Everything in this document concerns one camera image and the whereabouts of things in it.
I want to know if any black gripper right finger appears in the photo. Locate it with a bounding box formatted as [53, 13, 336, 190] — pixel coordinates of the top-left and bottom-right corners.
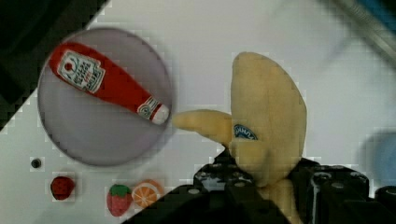
[289, 159, 396, 224]

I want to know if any grey round plate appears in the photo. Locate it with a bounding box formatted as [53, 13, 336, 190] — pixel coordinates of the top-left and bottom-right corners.
[37, 28, 173, 166]

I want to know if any dark red strawberry toy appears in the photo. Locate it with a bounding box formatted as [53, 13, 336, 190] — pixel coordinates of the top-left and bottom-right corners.
[50, 176, 75, 201]

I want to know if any orange slice toy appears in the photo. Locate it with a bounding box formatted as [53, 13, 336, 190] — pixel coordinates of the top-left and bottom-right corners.
[132, 179, 163, 208]

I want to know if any blue bowl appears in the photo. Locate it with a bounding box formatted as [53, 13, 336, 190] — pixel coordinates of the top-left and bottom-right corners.
[361, 132, 396, 188]

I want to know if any yellow plush banana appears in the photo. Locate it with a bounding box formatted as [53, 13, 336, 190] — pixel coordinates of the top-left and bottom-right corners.
[172, 52, 307, 224]

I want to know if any red ketchup bottle toy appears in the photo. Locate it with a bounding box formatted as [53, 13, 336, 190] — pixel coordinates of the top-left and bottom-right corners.
[49, 42, 170, 125]

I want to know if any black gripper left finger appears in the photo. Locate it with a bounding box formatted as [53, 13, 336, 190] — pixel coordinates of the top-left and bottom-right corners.
[122, 149, 290, 224]

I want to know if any pink strawberry toy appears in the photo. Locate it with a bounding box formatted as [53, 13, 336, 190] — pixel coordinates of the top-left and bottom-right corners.
[106, 184, 133, 217]

